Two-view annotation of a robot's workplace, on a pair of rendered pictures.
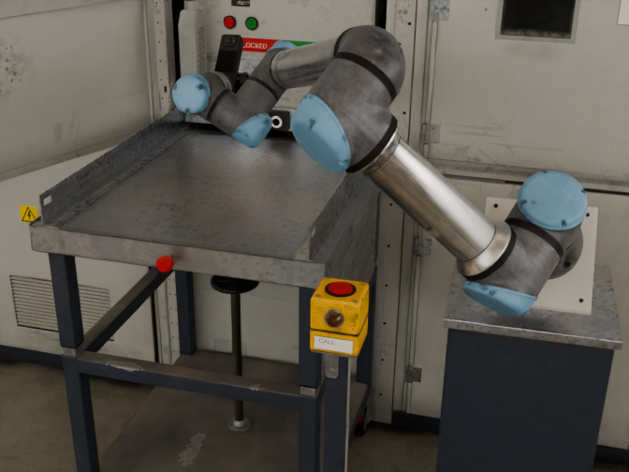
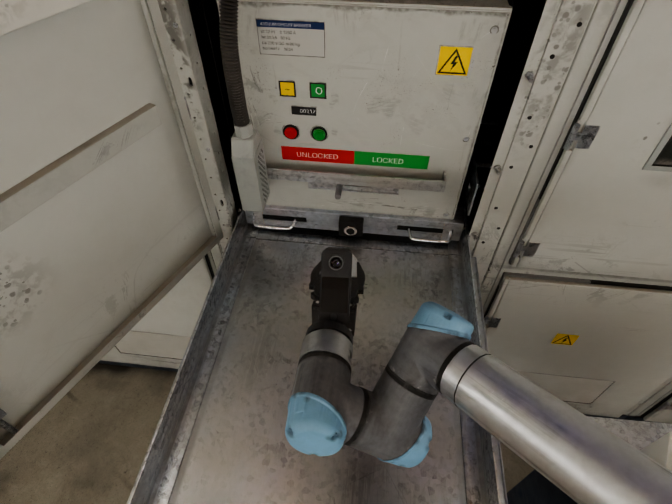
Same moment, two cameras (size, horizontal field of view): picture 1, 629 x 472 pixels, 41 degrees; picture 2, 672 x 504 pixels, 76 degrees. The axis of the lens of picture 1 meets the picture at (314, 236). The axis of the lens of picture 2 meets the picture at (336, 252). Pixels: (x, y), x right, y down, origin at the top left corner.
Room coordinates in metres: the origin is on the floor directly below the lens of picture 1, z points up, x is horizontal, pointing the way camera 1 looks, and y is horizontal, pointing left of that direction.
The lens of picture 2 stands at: (1.39, 0.24, 1.65)
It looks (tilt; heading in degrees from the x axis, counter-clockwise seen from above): 48 degrees down; 352
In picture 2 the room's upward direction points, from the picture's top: straight up
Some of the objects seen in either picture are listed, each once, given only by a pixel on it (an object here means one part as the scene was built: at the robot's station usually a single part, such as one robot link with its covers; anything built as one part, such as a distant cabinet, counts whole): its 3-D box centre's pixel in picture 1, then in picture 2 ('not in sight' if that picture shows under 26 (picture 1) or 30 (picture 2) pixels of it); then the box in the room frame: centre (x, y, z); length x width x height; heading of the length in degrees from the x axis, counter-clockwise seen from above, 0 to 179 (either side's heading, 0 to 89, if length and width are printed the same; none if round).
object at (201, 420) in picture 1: (236, 330); not in sight; (1.79, 0.19, 0.46); 0.64 x 0.58 x 0.66; 165
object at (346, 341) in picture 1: (339, 317); not in sight; (1.18, -0.04, 0.85); 0.08 x 0.08 x 0.10; 75
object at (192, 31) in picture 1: (193, 44); (251, 168); (2.15, 0.32, 1.09); 0.08 x 0.05 x 0.17; 165
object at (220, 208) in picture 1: (231, 195); (334, 377); (1.79, 0.19, 0.82); 0.68 x 0.62 x 0.06; 165
